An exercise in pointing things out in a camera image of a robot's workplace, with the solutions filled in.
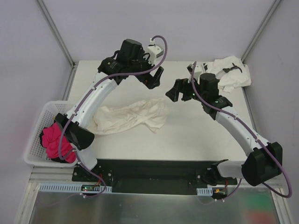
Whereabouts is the cream white t shirt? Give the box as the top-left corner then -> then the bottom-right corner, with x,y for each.
88,98 -> 168,135

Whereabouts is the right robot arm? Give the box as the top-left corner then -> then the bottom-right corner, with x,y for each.
166,73 -> 283,186

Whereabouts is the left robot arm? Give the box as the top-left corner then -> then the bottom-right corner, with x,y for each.
55,36 -> 168,182

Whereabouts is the white black printed t shirt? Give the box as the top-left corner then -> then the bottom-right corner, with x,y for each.
201,56 -> 251,93

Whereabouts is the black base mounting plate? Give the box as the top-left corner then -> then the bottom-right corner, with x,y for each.
71,159 -> 243,196

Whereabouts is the pink red t shirt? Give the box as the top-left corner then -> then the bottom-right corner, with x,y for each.
39,123 -> 76,163

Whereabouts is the white plastic laundry basket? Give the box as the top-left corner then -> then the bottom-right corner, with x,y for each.
24,100 -> 77,168

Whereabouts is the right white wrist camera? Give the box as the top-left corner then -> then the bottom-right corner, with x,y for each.
187,64 -> 204,80

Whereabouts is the right white cable duct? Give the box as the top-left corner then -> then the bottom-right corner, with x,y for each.
196,187 -> 213,196

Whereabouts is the white cable duct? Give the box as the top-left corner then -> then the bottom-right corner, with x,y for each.
39,183 -> 112,194
196,187 -> 213,196

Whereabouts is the right aluminium frame post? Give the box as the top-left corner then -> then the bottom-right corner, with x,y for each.
241,0 -> 283,63

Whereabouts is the aluminium frame post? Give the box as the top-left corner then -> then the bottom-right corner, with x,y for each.
36,0 -> 79,69
241,0 -> 283,63

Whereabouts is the left aluminium frame post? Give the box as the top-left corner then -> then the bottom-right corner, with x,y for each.
36,0 -> 79,69

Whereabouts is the left white cable duct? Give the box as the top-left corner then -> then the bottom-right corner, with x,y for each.
39,183 -> 112,194

